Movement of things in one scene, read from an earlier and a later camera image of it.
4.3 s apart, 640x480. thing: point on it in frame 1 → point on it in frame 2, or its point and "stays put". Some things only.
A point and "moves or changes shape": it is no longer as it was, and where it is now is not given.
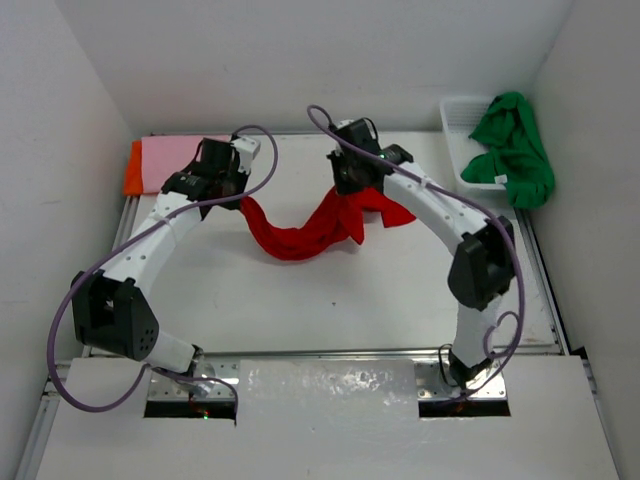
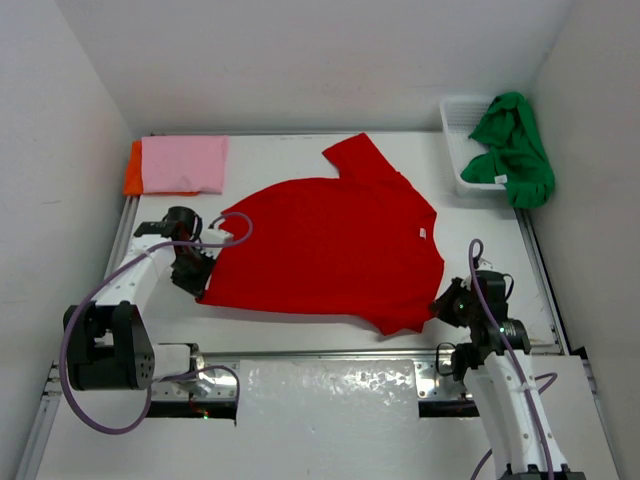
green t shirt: x=518 y=155 stays put
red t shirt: x=343 y=218 moves or changes shape
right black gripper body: x=344 y=176 → x=471 y=307
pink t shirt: x=164 y=155 stays put
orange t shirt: x=133 y=172 stays put
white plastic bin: x=459 y=115 stays put
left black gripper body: x=232 y=180 → x=192 y=252
